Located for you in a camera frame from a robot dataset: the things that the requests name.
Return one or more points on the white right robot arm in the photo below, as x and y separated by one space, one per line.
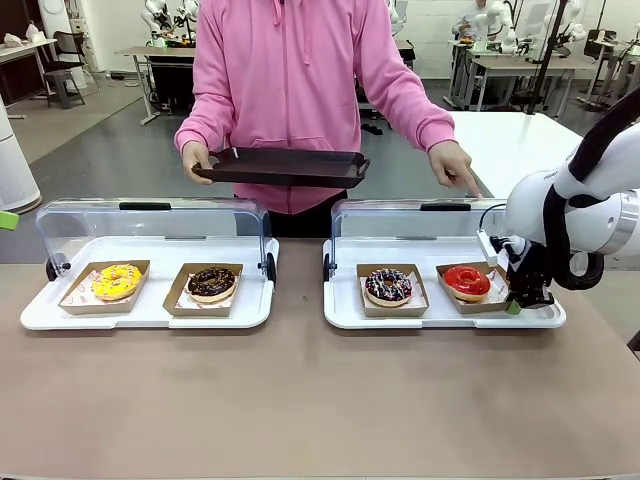
600 220

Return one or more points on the dark donut with white drizzle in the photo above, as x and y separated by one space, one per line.
375 290

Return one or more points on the cardboard tray of chocolate donut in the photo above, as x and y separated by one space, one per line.
172 307

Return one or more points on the white side table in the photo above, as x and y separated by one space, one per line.
520 145

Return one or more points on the background workbench with robots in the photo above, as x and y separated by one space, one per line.
165 55

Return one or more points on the cardboard tray of yellow donut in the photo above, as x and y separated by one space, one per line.
70 302

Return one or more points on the cardboard tray of drizzle donut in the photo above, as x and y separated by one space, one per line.
367 311

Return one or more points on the black trousers of person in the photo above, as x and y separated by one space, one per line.
305 220

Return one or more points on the grey background chair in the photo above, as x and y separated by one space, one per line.
62 75

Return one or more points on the person's right hand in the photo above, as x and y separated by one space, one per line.
197 160

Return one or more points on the white display case base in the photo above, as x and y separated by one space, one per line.
440 322
150 320

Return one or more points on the background person in light shirt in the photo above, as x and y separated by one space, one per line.
470 17

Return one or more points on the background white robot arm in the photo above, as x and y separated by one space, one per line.
502 25

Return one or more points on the person's right forearm pink sleeve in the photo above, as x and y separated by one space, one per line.
200 125

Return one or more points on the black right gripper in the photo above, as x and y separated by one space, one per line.
530 267

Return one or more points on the black tripod pole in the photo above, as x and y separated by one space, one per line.
552 30

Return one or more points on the yellow sprinkled donut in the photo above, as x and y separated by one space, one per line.
107 287

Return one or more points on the chocolate donut with sprinkles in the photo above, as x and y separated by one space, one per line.
200 290

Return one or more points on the background grey lab table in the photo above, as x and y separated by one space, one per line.
525 67

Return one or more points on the clear display case lid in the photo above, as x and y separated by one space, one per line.
415 220
150 220

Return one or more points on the person's left hand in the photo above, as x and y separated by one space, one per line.
450 162

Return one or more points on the pink hoodie torso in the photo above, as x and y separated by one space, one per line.
290 75

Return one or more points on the person's left forearm pink sleeve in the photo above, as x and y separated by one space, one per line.
415 115

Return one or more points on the white cylindrical air purifier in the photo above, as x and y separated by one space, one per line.
12 160

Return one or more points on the cardboard tray of red donut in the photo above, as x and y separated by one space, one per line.
462 307

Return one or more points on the dark brown serving tray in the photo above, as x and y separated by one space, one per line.
285 167

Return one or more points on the red glazed donut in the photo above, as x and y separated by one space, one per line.
455 282

